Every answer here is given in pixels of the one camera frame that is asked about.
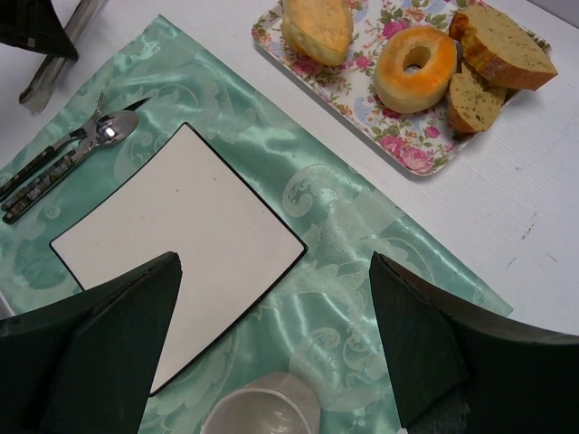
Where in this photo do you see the oval yellow bread roll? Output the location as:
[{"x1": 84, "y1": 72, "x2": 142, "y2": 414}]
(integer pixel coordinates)
[{"x1": 280, "y1": 0, "x2": 354, "y2": 66}]

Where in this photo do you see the knife with patterned handle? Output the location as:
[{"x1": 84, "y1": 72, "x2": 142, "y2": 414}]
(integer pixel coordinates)
[{"x1": 1, "y1": 94, "x2": 148, "y2": 224}]

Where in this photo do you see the small herb bread slice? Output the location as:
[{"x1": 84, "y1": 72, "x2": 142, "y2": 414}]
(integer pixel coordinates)
[{"x1": 447, "y1": 61, "x2": 508, "y2": 134}]

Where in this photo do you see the spoon with patterned handle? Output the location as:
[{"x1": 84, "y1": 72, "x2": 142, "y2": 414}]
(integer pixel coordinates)
[{"x1": 2, "y1": 110, "x2": 138, "y2": 224}]

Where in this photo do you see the floral rectangular tray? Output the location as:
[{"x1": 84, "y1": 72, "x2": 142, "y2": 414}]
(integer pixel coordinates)
[{"x1": 251, "y1": 0, "x2": 558, "y2": 181}]

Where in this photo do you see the white square plate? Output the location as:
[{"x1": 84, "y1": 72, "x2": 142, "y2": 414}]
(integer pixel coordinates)
[{"x1": 51, "y1": 123, "x2": 307, "y2": 393}]

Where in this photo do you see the green satin placemat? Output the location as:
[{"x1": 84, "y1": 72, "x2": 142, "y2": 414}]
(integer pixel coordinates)
[{"x1": 1, "y1": 17, "x2": 511, "y2": 433}]

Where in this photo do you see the orange ring bagel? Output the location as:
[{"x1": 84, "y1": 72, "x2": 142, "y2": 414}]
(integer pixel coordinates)
[{"x1": 374, "y1": 26, "x2": 458, "y2": 114}]

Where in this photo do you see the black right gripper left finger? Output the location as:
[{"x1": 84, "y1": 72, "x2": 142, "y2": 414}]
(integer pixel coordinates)
[{"x1": 1, "y1": 252, "x2": 182, "y2": 433}]

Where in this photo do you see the pink mug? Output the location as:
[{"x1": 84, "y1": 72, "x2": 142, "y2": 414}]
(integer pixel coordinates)
[{"x1": 200, "y1": 372, "x2": 321, "y2": 434}]

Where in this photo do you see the fork with patterned handle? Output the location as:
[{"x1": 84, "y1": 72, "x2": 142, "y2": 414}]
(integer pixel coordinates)
[{"x1": 1, "y1": 90, "x2": 108, "y2": 199}]

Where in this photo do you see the large herb bread slice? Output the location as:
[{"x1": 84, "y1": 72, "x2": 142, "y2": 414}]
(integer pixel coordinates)
[{"x1": 449, "y1": 4, "x2": 558, "y2": 90}]

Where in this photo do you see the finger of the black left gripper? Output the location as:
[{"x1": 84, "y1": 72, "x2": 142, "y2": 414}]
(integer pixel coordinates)
[{"x1": 0, "y1": 0, "x2": 62, "y2": 55}]

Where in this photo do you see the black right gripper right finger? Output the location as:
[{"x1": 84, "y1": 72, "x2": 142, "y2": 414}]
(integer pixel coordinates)
[{"x1": 370, "y1": 253, "x2": 578, "y2": 433}]

